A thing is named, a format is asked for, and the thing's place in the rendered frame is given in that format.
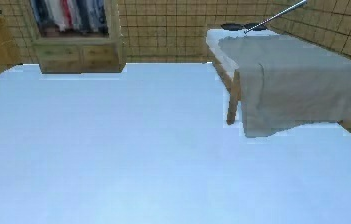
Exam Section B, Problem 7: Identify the grey bed blanket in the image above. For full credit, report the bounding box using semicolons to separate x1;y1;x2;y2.
218;34;351;139

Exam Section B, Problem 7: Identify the black pillow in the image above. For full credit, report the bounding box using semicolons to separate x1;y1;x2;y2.
220;22;247;32
243;22;268;32

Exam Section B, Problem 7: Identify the wooden wardrobe with clothes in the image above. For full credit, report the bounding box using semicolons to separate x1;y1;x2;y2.
17;0;128;75

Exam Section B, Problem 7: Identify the silver baseball bat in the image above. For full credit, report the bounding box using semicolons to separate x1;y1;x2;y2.
243;0;309;35

